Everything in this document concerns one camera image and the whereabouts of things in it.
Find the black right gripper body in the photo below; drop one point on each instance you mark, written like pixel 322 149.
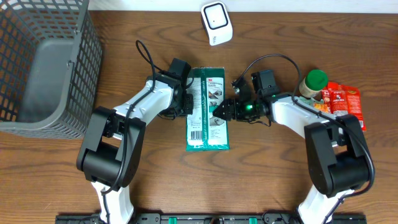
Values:
pixel 248 109

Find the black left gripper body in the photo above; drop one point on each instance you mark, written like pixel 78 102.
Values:
pixel 185 107

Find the green white packet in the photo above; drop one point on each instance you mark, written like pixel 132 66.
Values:
pixel 206 132

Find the light teal wipes pack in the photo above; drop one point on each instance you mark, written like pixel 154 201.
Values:
pixel 308 101

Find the green lid jar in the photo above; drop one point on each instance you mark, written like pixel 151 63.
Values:
pixel 313 83

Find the small orange white carton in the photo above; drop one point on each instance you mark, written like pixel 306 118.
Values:
pixel 325 108

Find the narrow red stick packet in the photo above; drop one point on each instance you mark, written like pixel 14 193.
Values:
pixel 326 96

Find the red snack packet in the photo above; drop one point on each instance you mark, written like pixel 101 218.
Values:
pixel 344 99

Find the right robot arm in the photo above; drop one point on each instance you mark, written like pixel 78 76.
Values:
pixel 339 162

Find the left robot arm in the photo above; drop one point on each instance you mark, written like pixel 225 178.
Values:
pixel 111 149

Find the white barcode scanner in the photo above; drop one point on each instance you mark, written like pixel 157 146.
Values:
pixel 216 22

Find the grey plastic mesh basket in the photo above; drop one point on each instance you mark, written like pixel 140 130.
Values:
pixel 50 64

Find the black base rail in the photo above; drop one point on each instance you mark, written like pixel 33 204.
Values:
pixel 155 218

